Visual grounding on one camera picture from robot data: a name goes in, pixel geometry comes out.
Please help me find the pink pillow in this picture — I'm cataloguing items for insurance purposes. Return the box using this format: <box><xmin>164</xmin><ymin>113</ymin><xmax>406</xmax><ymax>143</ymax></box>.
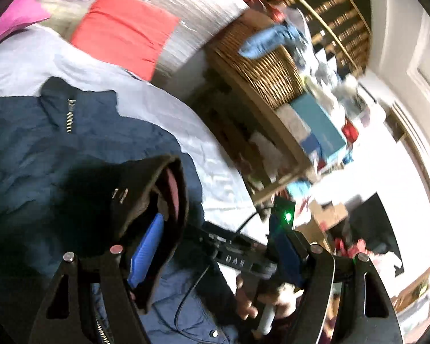
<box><xmin>0</xmin><ymin>0</ymin><xmax>52</xmax><ymax>49</ymax></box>

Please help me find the light blue bed sheet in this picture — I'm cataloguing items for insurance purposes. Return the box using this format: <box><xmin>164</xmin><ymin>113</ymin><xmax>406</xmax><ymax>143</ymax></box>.
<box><xmin>0</xmin><ymin>25</ymin><xmax>269</xmax><ymax>244</ymax></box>

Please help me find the cardboard box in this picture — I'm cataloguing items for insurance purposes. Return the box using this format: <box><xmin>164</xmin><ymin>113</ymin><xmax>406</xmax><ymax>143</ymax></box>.
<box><xmin>297</xmin><ymin>201</ymin><xmax>348</xmax><ymax>244</ymax></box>

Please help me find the white striped pillow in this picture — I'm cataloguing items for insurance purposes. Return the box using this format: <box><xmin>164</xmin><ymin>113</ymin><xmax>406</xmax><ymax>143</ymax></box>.
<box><xmin>39</xmin><ymin>0</ymin><xmax>249</xmax><ymax>83</ymax></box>

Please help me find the light blue cloth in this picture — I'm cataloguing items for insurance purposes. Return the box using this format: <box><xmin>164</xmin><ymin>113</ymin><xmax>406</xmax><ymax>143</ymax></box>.
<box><xmin>238</xmin><ymin>21</ymin><xmax>307</xmax><ymax>60</ymax></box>

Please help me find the person's right hand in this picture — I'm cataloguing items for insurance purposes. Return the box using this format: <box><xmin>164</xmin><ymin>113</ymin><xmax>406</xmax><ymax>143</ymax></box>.
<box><xmin>236</xmin><ymin>275</ymin><xmax>296</xmax><ymax>320</ymax></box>

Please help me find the orange red pillow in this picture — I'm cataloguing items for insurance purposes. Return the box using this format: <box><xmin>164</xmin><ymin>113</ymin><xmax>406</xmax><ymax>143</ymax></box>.
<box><xmin>70</xmin><ymin>0</ymin><xmax>181</xmax><ymax>81</ymax></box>

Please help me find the teal box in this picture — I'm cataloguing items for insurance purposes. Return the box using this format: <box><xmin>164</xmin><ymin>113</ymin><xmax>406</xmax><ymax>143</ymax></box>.
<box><xmin>290</xmin><ymin>93</ymin><xmax>346</xmax><ymax>165</ymax></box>

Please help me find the wicker basket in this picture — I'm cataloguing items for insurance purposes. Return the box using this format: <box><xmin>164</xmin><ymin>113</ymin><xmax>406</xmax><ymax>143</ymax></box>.
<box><xmin>206</xmin><ymin>19</ymin><xmax>307</xmax><ymax>110</ymax></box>

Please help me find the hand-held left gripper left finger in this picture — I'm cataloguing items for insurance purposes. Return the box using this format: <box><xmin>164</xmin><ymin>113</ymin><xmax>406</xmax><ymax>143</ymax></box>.
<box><xmin>29</xmin><ymin>212</ymin><xmax>165</xmax><ymax>344</ymax></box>

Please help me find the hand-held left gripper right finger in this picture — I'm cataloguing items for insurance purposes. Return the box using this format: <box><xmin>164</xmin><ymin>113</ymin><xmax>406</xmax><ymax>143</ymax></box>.
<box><xmin>269</xmin><ymin>217</ymin><xmax>404</xmax><ymax>344</ymax></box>

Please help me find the navy blue zip jacket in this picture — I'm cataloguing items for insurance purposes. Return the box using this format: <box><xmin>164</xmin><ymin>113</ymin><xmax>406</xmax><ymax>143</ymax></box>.
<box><xmin>0</xmin><ymin>77</ymin><xmax>259</xmax><ymax>344</ymax></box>

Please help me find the black cable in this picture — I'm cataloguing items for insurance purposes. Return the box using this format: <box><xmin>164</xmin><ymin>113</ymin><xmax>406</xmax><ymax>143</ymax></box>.
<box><xmin>175</xmin><ymin>211</ymin><xmax>260</xmax><ymax>334</ymax></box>

